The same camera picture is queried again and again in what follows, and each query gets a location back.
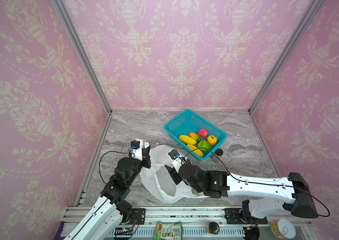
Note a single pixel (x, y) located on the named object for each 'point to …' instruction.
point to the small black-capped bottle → (218, 153)
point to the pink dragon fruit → (202, 132)
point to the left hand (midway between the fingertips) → (151, 147)
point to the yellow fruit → (212, 140)
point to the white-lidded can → (283, 228)
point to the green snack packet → (168, 231)
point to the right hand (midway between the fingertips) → (169, 163)
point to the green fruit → (203, 145)
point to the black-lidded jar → (214, 228)
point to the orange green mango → (197, 137)
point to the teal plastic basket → (195, 133)
